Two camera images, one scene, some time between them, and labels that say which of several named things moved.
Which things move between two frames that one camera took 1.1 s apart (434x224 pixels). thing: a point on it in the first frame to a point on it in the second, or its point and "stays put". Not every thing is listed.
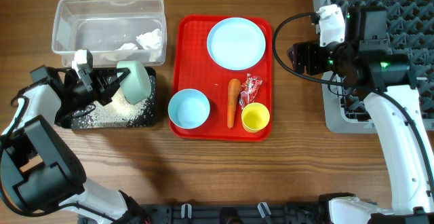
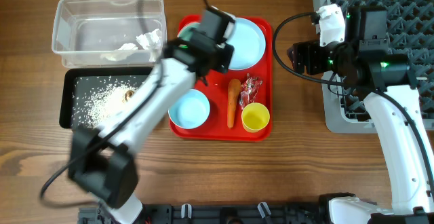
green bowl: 136,85 to 185,32
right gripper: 310,49 stays put
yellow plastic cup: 255,117 stays put
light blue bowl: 188,108 stays put
